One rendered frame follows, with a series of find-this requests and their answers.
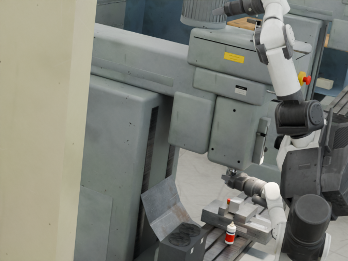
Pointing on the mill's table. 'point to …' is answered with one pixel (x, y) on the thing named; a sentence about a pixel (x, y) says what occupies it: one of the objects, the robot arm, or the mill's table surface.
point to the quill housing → (234, 132)
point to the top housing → (236, 53)
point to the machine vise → (208, 217)
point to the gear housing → (232, 86)
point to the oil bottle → (230, 233)
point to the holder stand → (183, 244)
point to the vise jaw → (245, 213)
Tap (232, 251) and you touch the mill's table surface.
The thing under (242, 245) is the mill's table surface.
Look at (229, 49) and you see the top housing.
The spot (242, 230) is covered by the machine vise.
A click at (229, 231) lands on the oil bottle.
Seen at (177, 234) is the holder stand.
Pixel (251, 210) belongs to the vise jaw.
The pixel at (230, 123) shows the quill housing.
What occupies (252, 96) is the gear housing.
